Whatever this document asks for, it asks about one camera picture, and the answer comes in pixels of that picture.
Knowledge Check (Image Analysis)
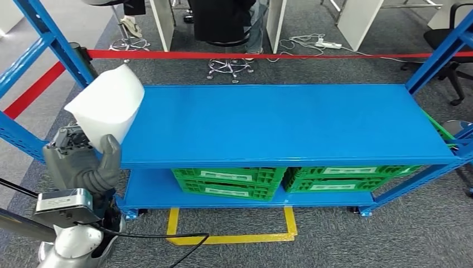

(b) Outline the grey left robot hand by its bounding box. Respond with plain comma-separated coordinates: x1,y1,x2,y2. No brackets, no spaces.
42,123,123,196

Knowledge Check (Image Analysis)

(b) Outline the white plastic shell part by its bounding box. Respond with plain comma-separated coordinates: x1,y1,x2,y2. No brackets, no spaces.
63,63,146,154

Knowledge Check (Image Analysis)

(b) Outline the blue metal shelf rack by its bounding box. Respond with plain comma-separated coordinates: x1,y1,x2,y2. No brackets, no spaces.
0,0,473,224

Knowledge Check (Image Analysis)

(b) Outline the grey metal bar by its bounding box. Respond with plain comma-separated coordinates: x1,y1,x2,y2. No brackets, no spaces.
0,207,57,244

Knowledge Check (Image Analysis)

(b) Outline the red barrier belt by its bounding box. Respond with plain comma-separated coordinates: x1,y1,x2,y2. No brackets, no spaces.
86,49,473,61
3,61,67,120

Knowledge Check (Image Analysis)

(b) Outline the stool with chrome base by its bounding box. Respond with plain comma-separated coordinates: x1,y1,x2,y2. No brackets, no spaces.
108,3,151,53
205,31,257,84

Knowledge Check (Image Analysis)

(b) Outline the yellow floor tape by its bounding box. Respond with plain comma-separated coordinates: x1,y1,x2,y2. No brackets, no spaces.
165,206,298,246

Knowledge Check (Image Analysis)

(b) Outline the white power strip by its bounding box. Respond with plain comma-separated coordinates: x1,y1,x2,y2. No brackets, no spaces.
314,38,343,50

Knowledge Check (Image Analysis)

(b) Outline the round chrome base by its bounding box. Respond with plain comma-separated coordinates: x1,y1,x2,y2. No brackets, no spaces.
441,119,473,138

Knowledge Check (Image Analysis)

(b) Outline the black office chair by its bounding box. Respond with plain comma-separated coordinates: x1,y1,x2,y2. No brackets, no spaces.
400,2,473,107

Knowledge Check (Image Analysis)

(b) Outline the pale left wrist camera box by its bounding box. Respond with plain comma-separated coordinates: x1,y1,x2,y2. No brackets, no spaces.
33,188,101,229

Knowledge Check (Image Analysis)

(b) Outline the thin black cable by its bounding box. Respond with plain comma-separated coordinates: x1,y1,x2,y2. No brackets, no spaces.
0,177,38,200

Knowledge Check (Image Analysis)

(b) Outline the black camera cable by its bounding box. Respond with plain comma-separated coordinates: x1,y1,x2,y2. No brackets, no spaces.
74,221,211,268

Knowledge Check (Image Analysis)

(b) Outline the black belt stanchion post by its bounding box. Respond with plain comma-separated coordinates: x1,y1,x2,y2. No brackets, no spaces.
67,41,96,88

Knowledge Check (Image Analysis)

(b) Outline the white power cable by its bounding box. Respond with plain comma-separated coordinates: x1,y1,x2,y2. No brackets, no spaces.
267,33,435,64

